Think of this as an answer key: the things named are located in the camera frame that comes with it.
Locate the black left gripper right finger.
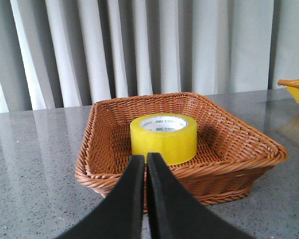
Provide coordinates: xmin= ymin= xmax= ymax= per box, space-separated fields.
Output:
xmin=147 ymin=153 xmax=251 ymax=239

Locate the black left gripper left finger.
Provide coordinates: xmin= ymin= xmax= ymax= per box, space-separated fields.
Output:
xmin=58 ymin=155 xmax=145 ymax=239

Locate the yellow tape roll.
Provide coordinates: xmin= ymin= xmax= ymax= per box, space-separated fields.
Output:
xmin=130 ymin=113 xmax=197 ymax=165

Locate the brown wicker basket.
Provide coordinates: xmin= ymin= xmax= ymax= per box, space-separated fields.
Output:
xmin=75 ymin=92 xmax=288 ymax=205

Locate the grey pleated curtain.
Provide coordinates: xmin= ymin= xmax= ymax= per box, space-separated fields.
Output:
xmin=0 ymin=0 xmax=299 ymax=113

